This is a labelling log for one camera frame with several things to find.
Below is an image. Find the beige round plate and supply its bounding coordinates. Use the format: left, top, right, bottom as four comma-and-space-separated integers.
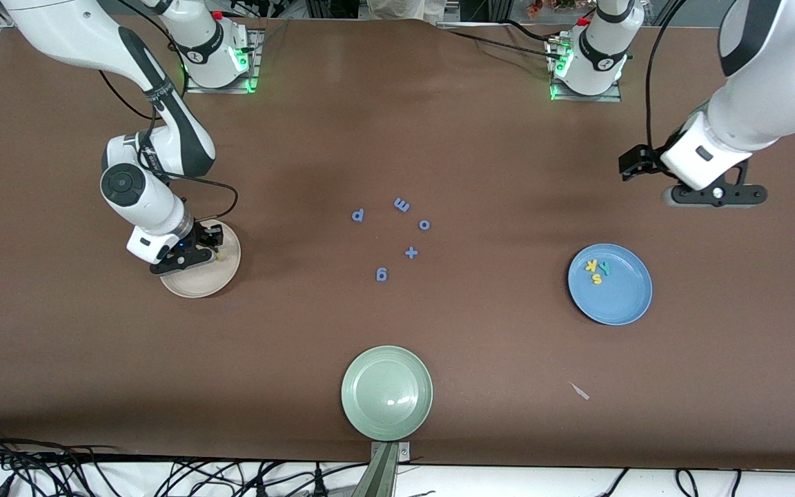
159, 220, 242, 299

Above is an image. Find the blue round plate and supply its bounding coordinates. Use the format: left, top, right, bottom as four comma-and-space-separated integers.
568, 243, 654, 326

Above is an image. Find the orange flower decoration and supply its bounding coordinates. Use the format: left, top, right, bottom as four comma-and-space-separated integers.
526, 0, 578, 18

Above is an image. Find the green round plate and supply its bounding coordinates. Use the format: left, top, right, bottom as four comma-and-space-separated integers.
341, 345, 434, 442

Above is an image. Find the person in beige clothes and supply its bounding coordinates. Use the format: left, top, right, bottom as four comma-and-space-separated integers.
368, 0, 448, 20

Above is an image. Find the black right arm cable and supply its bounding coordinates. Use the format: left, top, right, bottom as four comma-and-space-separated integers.
97, 66, 239, 222

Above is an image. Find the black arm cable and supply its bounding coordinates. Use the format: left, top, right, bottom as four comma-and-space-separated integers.
97, 66, 239, 222
645, 0, 688, 156

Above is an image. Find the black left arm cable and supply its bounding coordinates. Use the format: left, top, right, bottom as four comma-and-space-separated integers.
645, 0, 688, 156

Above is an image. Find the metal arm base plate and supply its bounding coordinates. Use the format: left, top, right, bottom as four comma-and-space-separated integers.
184, 26, 265, 95
544, 33, 625, 104

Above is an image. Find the black cable on table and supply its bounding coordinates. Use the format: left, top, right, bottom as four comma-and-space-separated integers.
447, 21, 557, 59

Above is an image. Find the grey metal camera post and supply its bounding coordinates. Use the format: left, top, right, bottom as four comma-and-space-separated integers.
351, 440, 412, 497

